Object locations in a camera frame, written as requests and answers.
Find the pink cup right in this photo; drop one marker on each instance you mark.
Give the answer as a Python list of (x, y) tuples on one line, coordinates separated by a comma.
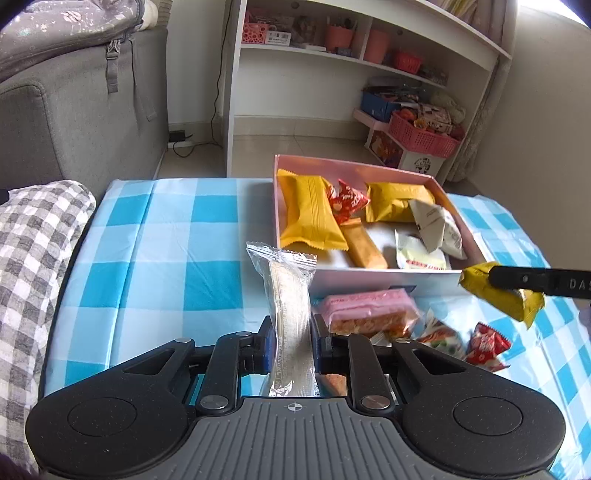
[(377, 46)]

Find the pink and silver cardboard box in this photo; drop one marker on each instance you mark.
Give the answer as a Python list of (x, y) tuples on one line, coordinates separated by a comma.
[(336, 273)]

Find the pink plastic basket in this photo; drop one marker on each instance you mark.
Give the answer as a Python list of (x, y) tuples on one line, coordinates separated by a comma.
[(419, 140)]

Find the large yellow snack packet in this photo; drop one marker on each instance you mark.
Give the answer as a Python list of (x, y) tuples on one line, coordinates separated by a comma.
[(390, 202), (309, 217)]

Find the blue storage bin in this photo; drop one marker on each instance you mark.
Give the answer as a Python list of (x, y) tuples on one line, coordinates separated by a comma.
[(378, 107)]

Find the clear white wafer packet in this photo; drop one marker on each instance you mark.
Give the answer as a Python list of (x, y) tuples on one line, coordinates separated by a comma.
[(287, 277)]

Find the orange wafer bar packet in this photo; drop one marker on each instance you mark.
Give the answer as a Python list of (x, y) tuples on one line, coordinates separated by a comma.
[(362, 249)]

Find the orange cracker clear packet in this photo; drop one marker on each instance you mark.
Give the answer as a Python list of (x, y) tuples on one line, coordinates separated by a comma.
[(332, 385)]

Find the white pecan kernels packet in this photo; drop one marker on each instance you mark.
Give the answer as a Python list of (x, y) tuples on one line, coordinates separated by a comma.
[(438, 335)]

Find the red white candy packet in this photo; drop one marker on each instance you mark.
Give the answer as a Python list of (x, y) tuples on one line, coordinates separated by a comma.
[(485, 347)]

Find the person's right hand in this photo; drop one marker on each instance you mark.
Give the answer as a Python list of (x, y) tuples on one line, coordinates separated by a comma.
[(585, 317)]

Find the lace curtain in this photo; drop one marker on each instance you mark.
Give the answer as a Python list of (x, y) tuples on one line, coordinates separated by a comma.
[(465, 159)]

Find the pink rice cracker packet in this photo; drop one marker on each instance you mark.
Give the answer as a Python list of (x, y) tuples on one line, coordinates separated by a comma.
[(368, 313)]

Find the large yellow snack packet left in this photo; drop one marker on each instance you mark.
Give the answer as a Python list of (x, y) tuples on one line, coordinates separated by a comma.
[(309, 217)]

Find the red shelf basket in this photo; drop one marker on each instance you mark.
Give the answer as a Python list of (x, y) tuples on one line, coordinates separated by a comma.
[(407, 62)]

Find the yellow noodle snack packet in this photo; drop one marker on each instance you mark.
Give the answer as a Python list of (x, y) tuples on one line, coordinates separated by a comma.
[(521, 305)]

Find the blue white checkered tablecloth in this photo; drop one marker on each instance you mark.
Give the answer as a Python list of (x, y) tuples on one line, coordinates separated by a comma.
[(166, 259)]

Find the white yellow snack packet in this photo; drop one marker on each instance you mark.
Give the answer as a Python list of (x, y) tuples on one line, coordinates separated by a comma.
[(412, 254)]

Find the pink cup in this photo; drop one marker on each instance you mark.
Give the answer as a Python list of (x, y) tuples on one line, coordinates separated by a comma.
[(337, 37), (377, 46)]

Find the white storage box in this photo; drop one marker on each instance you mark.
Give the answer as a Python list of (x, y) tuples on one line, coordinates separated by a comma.
[(392, 154)]

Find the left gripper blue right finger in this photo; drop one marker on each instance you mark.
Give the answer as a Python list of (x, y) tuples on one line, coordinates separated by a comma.
[(368, 391)]

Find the small pink shelf basket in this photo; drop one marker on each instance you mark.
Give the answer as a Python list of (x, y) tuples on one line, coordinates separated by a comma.
[(254, 31)]

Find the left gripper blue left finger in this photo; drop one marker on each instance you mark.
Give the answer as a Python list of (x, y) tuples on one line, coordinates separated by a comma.
[(224, 364)]

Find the red candy packet in box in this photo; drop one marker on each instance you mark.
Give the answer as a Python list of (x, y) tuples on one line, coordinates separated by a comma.
[(346, 201)]

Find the white beige snack packet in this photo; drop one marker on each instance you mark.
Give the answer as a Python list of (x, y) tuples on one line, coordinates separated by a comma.
[(438, 229)]

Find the silver grey backpack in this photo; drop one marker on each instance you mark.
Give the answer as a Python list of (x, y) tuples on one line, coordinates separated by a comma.
[(46, 29)]

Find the grey white checkered cushion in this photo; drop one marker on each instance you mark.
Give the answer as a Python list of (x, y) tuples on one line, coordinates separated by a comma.
[(40, 228)]

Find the grey sofa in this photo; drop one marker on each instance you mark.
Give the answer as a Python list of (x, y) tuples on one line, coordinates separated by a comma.
[(59, 122)]

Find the pink cup left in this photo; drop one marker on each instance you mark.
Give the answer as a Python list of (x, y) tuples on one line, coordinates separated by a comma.
[(337, 37)]

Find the large yellow snack packet right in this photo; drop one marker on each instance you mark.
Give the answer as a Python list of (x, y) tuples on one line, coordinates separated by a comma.
[(390, 202)]

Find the white bookshelf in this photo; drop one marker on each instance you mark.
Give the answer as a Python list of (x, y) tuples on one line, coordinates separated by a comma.
[(315, 92)]

